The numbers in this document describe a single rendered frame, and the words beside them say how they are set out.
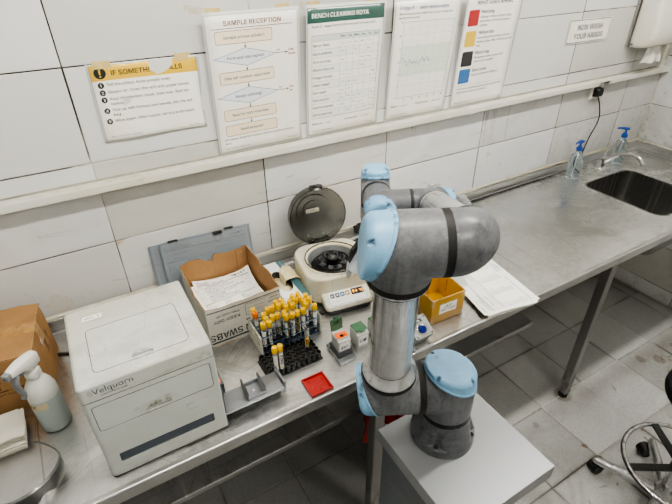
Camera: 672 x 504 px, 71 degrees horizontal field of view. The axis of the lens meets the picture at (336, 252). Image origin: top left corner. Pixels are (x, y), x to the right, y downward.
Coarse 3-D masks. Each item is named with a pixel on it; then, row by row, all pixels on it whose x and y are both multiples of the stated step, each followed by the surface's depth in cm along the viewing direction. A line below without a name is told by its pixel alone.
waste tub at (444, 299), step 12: (432, 288) 165; (444, 288) 162; (456, 288) 156; (420, 300) 154; (432, 300) 148; (444, 300) 150; (456, 300) 153; (420, 312) 156; (432, 312) 150; (444, 312) 153; (456, 312) 156; (432, 324) 153
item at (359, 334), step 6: (354, 324) 144; (360, 324) 144; (354, 330) 142; (360, 330) 142; (366, 330) 143; (354, 336) 143; (360, 336) 142; (366, 336) 143; (354, 342) 145; (360, 342) 143; (366, 342) 145; (360, 348) 144
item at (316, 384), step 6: (318, 372) 136; (306, 378) 134; (312, 378) 135; (318, 378) 135; (324, 378) 135; (306, 384) 133; (312, 384) 133; (318, 384) 133; (324, 384) 133; (330, 384) 132; (312, 390) 131; (318, 390) 131; (324, 390) 130; (312, 396) 129
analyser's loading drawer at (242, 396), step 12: (276, 372) 130; (252, 384) 128; (264, 384) 124; (276, 384) 128; (228, 396) 125; (240, 396) 125; (252, 396) 123; (264, 396) 125; (228, 408) 122; (240, 408) 123
